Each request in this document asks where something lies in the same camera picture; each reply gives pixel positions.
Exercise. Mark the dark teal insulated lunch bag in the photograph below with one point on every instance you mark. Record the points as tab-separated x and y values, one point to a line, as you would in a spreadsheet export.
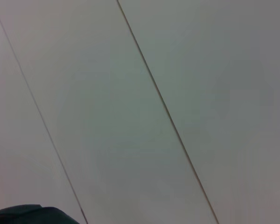
32	215

